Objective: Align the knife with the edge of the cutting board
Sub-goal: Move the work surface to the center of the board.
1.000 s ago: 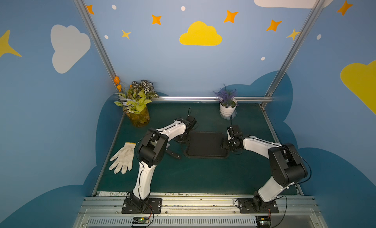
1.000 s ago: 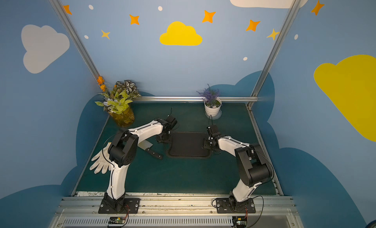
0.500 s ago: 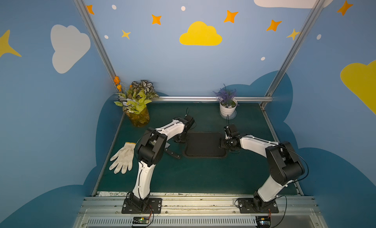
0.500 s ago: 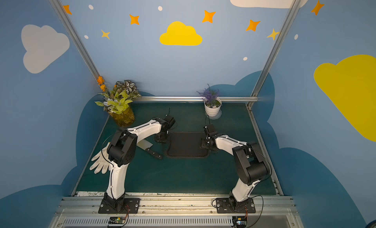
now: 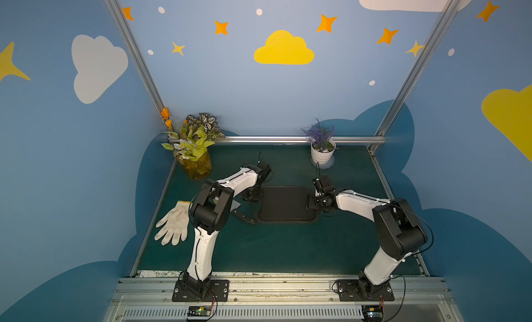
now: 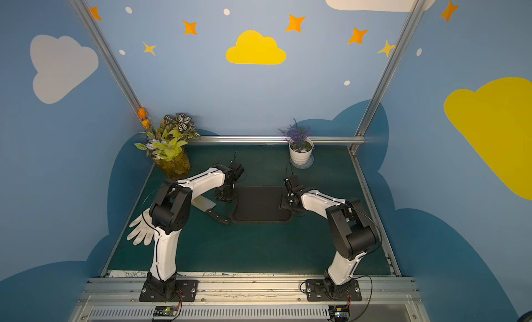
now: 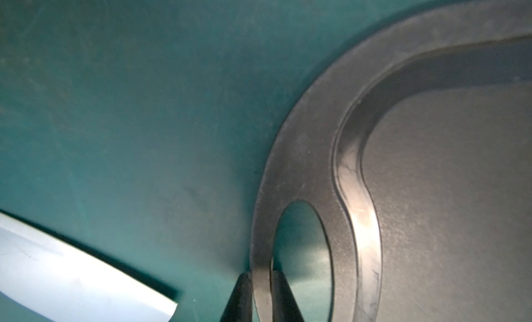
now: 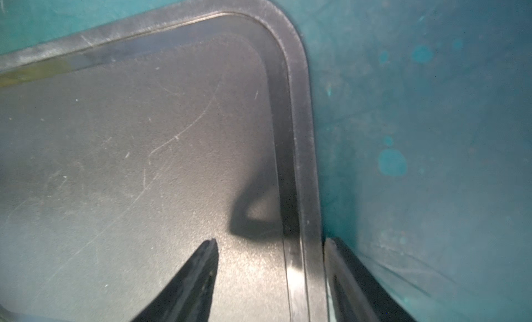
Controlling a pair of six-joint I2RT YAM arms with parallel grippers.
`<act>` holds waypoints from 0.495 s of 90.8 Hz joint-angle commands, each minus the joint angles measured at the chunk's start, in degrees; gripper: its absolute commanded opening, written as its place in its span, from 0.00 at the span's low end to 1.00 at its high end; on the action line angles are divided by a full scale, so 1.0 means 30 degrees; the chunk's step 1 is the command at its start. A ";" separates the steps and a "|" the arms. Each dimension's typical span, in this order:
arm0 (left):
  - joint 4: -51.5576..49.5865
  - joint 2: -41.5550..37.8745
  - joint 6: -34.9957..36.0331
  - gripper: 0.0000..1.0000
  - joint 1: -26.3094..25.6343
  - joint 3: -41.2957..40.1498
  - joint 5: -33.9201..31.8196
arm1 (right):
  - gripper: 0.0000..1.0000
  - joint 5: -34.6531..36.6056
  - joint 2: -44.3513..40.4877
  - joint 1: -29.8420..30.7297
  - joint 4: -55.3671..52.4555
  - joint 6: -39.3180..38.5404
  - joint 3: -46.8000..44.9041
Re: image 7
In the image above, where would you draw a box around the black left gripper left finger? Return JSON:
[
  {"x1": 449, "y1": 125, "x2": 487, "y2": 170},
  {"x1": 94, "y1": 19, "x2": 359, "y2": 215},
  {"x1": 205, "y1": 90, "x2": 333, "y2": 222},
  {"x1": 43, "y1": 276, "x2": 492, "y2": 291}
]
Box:
[{"x1": 220, "y1": 272, "x2": 253, "y2": 322}]

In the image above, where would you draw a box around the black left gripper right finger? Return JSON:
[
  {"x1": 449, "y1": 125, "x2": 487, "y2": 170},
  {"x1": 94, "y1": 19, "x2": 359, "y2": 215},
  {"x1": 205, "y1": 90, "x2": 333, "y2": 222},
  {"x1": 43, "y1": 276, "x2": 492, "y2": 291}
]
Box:
[{"x1": 271, "y1": 270, "x2": 304, "y2": 322}]

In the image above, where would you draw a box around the dark grey cutting board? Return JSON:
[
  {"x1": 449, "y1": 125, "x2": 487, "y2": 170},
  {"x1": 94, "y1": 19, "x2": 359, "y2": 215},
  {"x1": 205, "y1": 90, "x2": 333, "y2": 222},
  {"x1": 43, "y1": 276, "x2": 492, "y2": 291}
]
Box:
[{"x1": 250, "y1": 0, "x2": 531, "y2": 321}]

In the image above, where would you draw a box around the silver cleaver knife black handle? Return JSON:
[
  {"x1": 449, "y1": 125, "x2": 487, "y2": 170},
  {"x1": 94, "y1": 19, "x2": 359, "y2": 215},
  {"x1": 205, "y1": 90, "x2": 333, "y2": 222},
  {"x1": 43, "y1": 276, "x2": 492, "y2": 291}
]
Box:
[{"x1": 1, "y1": 214, "x2": 178, "y2": 321}]

